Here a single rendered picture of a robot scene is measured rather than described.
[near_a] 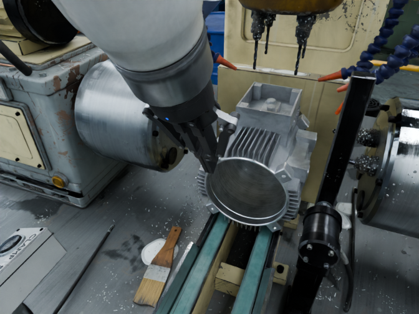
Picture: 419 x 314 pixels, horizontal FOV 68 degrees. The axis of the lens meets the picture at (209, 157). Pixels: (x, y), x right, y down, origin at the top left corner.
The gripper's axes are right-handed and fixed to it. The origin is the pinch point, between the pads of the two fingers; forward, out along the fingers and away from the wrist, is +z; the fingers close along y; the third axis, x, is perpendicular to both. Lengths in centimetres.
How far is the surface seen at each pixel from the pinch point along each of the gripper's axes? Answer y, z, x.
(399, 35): -91, 274, -325
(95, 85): 29.5, 2.4, -11.0
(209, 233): -0.4, 16.0, 9.4
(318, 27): -11.2, 10.6, -41.7
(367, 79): -20.0, -10.1, -11.3
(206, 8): 66, 93, -138
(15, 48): 50, -2, -14
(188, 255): 1.0, 11.3, 14.8
